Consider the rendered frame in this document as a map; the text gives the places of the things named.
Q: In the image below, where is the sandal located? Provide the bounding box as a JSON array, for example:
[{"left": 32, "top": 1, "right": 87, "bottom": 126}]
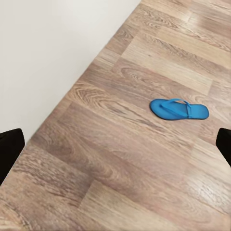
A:
[{"left": 150, "top": 99, "right": 209, "bottom": 120}]

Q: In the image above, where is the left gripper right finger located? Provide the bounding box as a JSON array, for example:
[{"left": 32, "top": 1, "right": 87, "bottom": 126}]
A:
[{"left": 216, "top": 128, "right": 231, "bottom": 166}]

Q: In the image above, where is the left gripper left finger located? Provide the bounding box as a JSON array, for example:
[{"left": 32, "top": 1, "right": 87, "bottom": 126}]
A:
[{"left": 0, "top": 128, "right": 26, "bottom": 186}]

